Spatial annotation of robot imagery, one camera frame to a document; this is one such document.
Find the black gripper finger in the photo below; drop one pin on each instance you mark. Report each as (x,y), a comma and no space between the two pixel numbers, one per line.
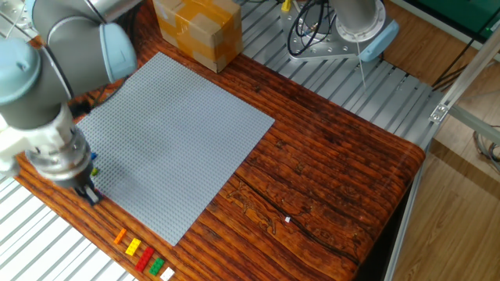
(93,193)
(85,196)

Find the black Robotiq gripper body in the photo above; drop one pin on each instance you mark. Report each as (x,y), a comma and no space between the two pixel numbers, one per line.
(78,179)

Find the small lime Lego brick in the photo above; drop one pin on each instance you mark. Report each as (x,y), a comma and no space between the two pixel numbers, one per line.
(95,171)

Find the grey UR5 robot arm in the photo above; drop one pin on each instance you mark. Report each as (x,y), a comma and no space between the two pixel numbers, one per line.
(58,70)

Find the thin orange Lego brick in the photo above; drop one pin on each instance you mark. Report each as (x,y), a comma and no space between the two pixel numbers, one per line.
(120,236)

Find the yellow Lego brick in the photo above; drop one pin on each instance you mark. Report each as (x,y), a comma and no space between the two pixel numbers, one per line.
(133,246)

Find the long red Lego brick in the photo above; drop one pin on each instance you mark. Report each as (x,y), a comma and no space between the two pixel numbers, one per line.
(144,259)

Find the grey Lego baseplate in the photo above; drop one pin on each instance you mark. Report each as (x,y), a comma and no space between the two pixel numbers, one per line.
(176,148)

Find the green Lego brick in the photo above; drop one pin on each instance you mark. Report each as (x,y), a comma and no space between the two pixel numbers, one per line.
(157,266)

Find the wide white Lego brick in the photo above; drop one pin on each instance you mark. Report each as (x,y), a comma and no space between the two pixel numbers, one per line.
(167,274)

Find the taped cardboard box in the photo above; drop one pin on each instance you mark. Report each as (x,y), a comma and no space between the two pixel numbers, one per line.
(199,31)

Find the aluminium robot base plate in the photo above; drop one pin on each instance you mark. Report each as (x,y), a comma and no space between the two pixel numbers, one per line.
(324,50)

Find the aluminium frame beam with bracket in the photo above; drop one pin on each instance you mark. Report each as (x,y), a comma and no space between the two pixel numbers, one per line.
(468,74)

